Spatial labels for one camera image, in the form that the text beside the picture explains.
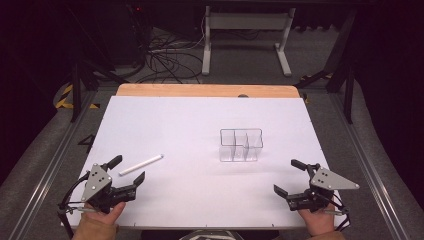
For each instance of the wooden table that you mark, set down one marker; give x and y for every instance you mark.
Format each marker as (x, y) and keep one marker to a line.
(206, 90)

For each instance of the person's right hand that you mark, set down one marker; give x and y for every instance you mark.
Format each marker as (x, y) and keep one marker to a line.
(318, 221)

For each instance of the grey curved object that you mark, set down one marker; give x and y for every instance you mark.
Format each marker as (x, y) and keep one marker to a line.
(210, 236)

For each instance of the yellow black hazard tape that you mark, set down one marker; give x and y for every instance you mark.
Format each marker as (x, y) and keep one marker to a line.
(65, 98)

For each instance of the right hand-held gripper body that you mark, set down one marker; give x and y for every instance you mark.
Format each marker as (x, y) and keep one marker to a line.
(328, 181)

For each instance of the person's left hand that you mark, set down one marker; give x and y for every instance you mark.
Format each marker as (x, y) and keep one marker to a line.
(105, 218)

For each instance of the aluminium floor rail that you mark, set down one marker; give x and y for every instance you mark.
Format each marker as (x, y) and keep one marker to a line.
(50, 170)
(370, 170)

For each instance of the white metal stand frame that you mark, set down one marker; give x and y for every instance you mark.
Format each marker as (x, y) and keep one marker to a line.
(246, 21)

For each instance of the black metal stand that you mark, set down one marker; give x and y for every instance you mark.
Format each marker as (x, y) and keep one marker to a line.
(77, 93)
(348, 93)

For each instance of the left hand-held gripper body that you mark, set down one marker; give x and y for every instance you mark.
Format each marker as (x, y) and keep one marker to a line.
(96, 181)

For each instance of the clear acrylic organizer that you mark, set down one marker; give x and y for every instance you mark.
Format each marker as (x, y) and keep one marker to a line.
(240, 145)

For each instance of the white table cover board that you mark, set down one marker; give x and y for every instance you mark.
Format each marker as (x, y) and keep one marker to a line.
(186, 133)

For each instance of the white pen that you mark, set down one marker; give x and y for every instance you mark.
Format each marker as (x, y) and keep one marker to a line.
(141, 164)

